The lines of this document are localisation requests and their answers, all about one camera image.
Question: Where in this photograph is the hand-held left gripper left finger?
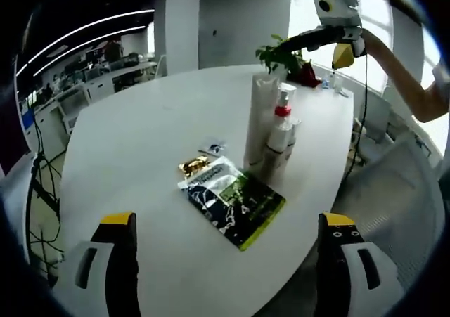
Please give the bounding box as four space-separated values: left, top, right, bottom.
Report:
52 211 141 317

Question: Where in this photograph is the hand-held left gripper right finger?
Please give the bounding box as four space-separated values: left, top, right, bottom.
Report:
315 211 405 317

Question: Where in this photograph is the small white skincare bottle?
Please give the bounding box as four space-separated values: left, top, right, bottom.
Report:
286 116 303 164

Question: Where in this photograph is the large white skincare tube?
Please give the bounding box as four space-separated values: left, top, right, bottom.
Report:
244 73 281 167

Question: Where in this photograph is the clear-capped red-collared skincare spray bottle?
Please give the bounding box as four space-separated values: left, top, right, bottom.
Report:
262 83 298 183

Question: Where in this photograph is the green silver skincare sachet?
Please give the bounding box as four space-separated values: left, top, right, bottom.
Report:
177 156 287 252

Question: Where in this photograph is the small blue white skincare sachet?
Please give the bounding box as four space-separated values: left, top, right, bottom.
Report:
198 139 228 155

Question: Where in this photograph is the gold skincare sachet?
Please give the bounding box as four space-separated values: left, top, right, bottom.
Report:
178 155 211 178

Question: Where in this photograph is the red bag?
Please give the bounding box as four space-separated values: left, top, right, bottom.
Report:
288 60 323 88

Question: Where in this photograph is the potted green plant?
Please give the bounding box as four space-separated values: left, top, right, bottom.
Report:
255 34 307 83

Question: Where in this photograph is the white mesh office chair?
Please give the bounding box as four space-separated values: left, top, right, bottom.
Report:
342 127 444 264

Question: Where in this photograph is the row of white office desks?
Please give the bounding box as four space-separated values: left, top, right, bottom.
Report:
20 58 160 156

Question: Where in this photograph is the ceiling light strip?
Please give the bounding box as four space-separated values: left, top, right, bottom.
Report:
15 25 148 77
26 9 155 65

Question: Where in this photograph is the bundle of black floor cables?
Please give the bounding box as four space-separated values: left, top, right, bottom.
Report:
24 109 68 264

